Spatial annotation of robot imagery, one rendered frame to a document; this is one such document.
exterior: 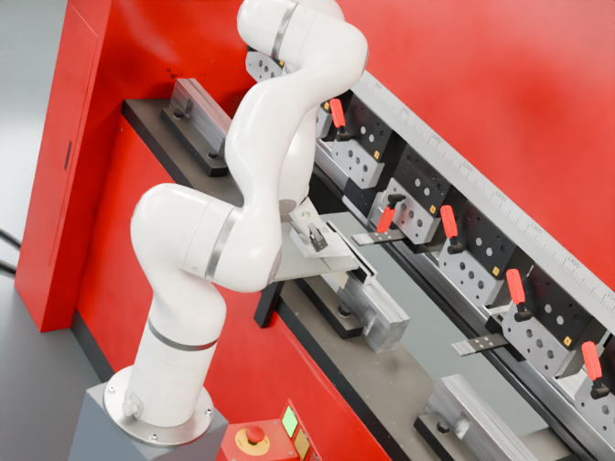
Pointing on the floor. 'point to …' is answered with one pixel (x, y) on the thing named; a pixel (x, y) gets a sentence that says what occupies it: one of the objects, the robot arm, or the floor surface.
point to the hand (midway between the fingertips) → (313, 235)
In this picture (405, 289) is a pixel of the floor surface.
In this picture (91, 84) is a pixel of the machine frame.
